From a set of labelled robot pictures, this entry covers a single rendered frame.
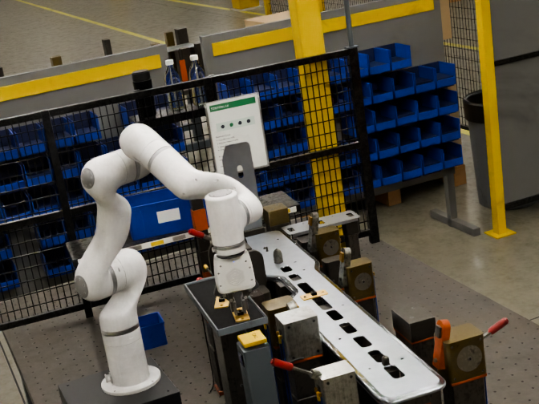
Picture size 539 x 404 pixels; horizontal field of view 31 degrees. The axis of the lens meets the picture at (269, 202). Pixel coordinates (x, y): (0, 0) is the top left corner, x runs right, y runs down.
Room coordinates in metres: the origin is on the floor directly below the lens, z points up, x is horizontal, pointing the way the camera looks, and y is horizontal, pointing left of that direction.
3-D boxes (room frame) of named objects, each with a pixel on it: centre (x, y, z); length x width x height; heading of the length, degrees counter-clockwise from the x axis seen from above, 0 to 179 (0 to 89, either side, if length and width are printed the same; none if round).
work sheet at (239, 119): (3.82, 0.09, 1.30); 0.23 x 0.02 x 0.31; 106
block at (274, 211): (3.56, -0.02, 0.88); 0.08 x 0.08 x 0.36; 16
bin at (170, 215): (3.61, 0.40, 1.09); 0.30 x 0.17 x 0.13; 100
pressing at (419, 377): (2.79, -0.11, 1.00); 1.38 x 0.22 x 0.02; 16
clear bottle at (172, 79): (3.85, 0.31, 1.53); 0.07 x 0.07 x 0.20
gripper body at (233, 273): (2.39, 0.12, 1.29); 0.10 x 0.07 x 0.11; 98
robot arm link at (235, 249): (2.39, 0.12, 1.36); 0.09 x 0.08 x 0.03; 98
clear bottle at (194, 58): (3.88, 0.21, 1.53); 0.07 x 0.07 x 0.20
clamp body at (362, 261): (2.92, -0.26, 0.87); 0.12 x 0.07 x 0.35; 106
